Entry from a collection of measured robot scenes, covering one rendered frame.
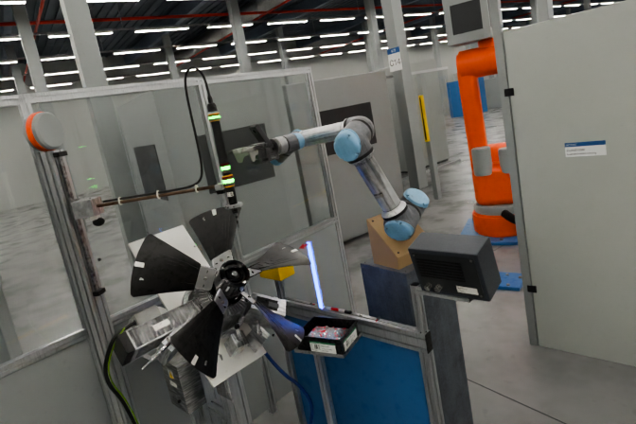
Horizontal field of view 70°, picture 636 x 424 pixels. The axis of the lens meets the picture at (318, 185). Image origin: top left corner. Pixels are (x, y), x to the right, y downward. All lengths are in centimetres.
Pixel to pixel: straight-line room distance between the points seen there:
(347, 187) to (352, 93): 121
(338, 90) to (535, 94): 332
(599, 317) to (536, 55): 157
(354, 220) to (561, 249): 335
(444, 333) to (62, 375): 171
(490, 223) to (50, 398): 433
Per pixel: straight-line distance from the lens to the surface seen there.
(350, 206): 590
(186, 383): 216
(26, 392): 239
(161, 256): 178
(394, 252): 210
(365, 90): 613
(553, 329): 337
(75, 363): 242
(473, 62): 533
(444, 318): 231
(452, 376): 246
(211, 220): 198
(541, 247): 315
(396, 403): 219
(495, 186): 529
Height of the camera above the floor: 177
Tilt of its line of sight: 9 degrees down
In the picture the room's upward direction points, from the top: 11 degrees counter-clockwise
